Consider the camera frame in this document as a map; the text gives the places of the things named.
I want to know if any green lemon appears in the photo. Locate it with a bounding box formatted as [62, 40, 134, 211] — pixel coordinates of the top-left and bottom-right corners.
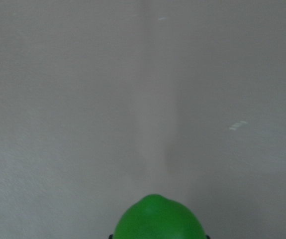
[109, 194, 210, 239]

